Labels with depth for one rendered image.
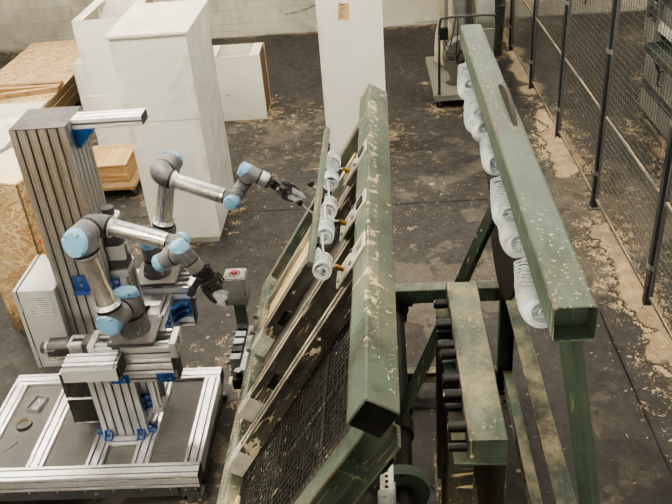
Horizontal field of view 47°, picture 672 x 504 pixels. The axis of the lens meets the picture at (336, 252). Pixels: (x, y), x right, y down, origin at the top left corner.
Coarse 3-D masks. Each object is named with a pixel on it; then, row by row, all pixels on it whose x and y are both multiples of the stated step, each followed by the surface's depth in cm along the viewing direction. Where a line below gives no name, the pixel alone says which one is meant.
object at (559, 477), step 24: (408, 288) 429; (432, 288) 427; (480, 288) 424; (504, 312) 441; (504, 336) 450; (528, 336) 387; (504, 360) 459; (528, 360) 371; (312, 384) 408; (504, 384) 457; (528, 384) 357; (408, 432) 350; (552, 432) 331; (408, 456) 337; (528, 456) 400; (552, 456) 320; (528, 480) 387; (552, 480) 309
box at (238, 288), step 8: (240, 272) 429; (224, 280) 424; (232, 280) 424; (240, 280) 424; (224, 288) 427; (232, 288) 427; (240, 288) 426; (248, 288) 436; (232, 296) 430; (240, 296) 429; (248, 296) 435; (232, 304) 432; (240, 304) 432
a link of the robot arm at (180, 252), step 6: (174, 240) 323; (180, 240) 319; (174, 246) 318; (180, 246) 318; (186, 246) 320; (174, 252) 319; (180, 252) 319; (186, 252) 320; (192, 252) 322; (174, 258) 321; (180, 258) 320; (186, 258) 320; (192, 258) 321; (186, 264) 322; (192, 264) 322
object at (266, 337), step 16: (352, 176) 320; (352, 192) 324; (336, 224) 332; (336, 240) 336; (304, 272) 346; (288, 288) 353; (304, 288) 350; (288, 304) 355; (272, 320) 360; (272, 336) 365; (256, 352) 371
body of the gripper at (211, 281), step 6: (204, 264) 327; (204, 270) 325; (210, 270) 327; (192, 276) 326; (198, 276) 327; (204, 276) 327; (210, 276) 327; (216, 276) 328; (204, 282) 329; (210, 282) 326; (216, 282) 326; (222, 282) 331; (204, 288) 328; (210, 288) 329; (216, 288) 328
